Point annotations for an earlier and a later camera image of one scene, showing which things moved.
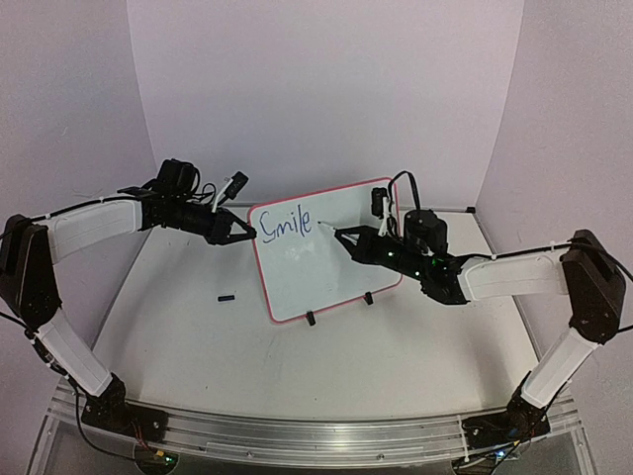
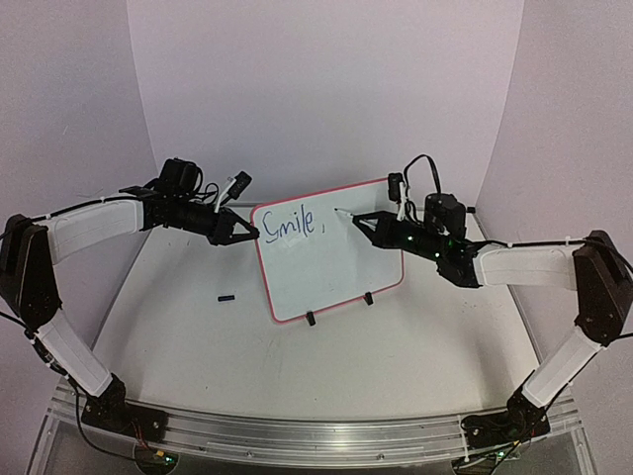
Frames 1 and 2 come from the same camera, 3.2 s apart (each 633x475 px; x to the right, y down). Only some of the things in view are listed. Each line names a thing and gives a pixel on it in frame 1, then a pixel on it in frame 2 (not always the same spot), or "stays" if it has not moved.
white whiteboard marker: (327, 226) → (348, 214)
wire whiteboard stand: (369, 299) stays
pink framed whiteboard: (306, 267) stays
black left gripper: (220, 232) stays
